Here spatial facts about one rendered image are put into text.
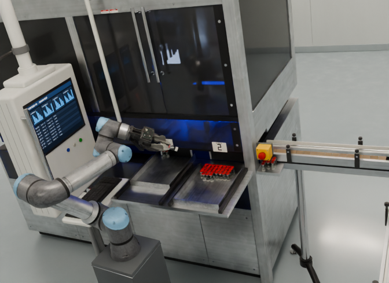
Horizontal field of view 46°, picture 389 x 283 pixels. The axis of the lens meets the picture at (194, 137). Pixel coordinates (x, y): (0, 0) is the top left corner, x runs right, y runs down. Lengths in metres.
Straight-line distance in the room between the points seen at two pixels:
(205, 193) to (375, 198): 1.75
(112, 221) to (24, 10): 1.40
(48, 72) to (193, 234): 1.35
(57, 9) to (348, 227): 2.44
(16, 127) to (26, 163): 0.22
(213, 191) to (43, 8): 1.41
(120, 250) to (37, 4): 1.47
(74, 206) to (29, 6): 1.27
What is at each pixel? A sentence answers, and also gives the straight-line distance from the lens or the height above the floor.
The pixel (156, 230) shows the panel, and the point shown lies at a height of 0.32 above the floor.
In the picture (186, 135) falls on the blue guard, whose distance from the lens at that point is 2.60.
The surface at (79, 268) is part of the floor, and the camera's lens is 3.62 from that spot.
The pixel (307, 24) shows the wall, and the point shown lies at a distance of 7.02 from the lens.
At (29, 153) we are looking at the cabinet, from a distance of 2.54.
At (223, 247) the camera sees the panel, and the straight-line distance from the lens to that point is 3.01.
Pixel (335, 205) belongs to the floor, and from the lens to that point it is 3.72.
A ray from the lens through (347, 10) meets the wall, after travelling 6.87.
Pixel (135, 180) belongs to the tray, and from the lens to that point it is 2.67.
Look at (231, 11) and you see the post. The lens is 2.21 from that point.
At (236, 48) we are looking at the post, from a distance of 2.25.
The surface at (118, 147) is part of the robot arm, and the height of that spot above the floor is 1.32.
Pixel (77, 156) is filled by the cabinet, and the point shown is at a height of 1.03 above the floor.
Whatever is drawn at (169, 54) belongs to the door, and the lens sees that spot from 2.43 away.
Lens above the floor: 2.23
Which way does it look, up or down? 27 degrees down
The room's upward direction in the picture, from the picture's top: 11 degrees counter-clockwise
